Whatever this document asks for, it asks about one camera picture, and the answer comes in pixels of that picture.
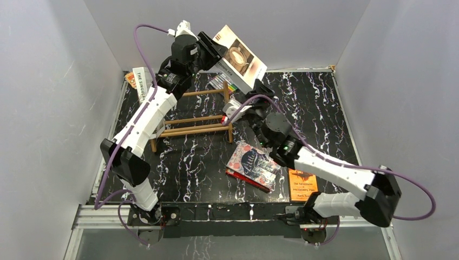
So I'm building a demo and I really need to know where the pack of coloured markers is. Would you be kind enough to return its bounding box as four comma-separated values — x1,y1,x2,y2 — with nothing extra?
208,73,238,94

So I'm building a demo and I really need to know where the floral patterned book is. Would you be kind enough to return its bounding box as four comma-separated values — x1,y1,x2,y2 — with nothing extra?
226,141,281,191

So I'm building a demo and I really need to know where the red book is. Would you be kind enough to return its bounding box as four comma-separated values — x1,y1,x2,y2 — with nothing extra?
225,168,270,193

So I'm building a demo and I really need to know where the orange Huckleberry Finn book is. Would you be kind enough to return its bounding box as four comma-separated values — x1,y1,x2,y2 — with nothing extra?
288,169,318,202

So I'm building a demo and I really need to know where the aluminium frame rail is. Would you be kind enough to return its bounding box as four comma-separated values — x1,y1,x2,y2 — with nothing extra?
64,203,402,259

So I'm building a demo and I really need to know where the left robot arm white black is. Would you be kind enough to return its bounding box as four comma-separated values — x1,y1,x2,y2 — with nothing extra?
100,31,228,225

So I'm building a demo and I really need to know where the wooden book rack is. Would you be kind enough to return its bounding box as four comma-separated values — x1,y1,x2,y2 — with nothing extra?
148,80,235,153

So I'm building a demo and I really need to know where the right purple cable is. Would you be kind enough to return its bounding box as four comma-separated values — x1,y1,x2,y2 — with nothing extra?
226,94,437,247

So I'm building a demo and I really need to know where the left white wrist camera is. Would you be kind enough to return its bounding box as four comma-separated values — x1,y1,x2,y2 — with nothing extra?
167,20,198,39

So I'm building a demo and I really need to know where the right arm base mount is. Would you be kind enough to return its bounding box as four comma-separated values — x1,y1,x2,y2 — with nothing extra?
278,200,339,245

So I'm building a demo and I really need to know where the small orange card box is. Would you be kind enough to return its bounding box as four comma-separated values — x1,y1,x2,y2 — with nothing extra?
124,72,137,89

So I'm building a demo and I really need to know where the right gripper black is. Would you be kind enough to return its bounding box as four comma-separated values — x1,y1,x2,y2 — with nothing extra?
239,79,275,150

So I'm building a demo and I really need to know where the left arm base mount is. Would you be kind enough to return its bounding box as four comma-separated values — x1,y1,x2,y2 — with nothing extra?
127,204,181,246

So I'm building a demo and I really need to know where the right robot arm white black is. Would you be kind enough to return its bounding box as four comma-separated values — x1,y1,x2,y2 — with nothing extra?
245,80,402,228

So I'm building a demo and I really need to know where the white palm leaf book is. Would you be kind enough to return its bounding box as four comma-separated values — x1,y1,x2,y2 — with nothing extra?
132,67,153,104

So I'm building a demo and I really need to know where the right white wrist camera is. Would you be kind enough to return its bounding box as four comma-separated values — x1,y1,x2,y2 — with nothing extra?
221,99,252,126

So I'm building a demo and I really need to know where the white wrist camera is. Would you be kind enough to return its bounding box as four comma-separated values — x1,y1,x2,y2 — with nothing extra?
221,99,252,126
167,20,198,39

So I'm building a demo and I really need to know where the white book with brown bars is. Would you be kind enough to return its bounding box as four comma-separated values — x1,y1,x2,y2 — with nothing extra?
213,25,267,94

